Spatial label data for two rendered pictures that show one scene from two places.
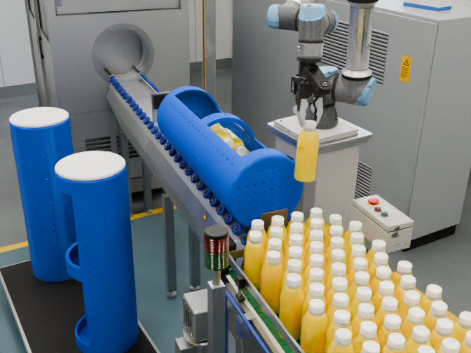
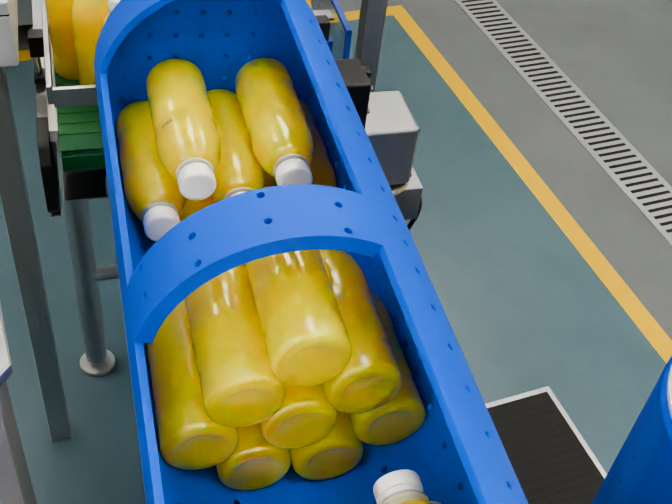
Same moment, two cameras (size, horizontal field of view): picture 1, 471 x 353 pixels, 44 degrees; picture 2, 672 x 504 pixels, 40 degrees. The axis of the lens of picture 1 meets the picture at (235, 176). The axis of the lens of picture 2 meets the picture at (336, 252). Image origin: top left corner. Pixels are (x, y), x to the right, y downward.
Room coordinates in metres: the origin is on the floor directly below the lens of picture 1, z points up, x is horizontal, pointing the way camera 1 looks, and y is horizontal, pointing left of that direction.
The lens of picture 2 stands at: (2.79, 0.14, 1.75)
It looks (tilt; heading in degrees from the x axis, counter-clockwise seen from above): 44 degrees down; 184
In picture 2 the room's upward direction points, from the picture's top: 7 degrees clockwise
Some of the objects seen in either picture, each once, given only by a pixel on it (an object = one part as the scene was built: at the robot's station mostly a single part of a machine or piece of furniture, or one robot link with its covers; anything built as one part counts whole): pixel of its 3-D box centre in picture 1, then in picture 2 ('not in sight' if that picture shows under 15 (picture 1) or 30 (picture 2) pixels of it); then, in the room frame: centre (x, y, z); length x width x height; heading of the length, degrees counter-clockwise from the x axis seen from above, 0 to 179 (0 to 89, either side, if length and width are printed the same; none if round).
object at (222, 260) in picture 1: (216, 255); not in sight; (1.28, 0.05, 1.18); 0.06 x 0.06 x 0.05
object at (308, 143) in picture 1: (307, 153); not in sight; (1.72, -0.23, 1.28); 0.07 x 0.07 x 0.18
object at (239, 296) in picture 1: (240, 288); (320, 40); (1.48, -0.02, 0.94); 0.03 x 0.02 x 0.08; 23
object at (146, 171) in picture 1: (146, 171); not in sight; (3.66, 0.61, 0.31); 0.06 x 0.06 x 0.63; 23
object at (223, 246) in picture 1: (216, 240); not in sight; (1.28, 0.05, 1.23); 0.06 x 0.06 x 0.04
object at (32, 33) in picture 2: not in sight; (38, 56); (1.65, -0.42, 0.94); 0.03 x 0.02 x 0.08; 23
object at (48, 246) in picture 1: (50, 197); not in sight; (2.74, 0.96, 0.59); 0.28 x 0.28 x 0.88
